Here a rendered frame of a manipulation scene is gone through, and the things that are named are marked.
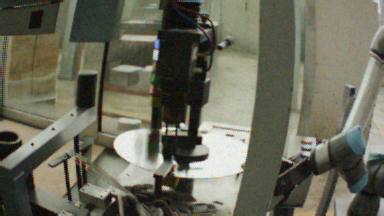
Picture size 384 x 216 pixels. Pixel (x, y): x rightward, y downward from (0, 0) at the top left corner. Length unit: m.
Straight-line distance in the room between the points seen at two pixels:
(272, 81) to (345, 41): 3.80
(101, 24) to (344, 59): 3.49
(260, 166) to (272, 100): 0.07
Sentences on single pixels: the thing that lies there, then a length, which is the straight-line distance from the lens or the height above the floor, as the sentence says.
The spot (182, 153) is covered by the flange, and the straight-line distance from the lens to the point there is 1.16.
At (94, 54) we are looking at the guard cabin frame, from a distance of 1.72.
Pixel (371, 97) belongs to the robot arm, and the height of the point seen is 1.15.
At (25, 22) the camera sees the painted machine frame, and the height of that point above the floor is 1.27.
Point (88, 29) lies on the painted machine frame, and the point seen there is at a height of 1.25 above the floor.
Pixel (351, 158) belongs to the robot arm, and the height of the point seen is 1.03.
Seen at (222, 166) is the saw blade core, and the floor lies 0.95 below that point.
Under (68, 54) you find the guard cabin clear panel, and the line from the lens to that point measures 1.79.
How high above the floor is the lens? 1.35
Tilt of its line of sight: 15 degrees down
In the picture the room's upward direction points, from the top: 6 degrees clockwise
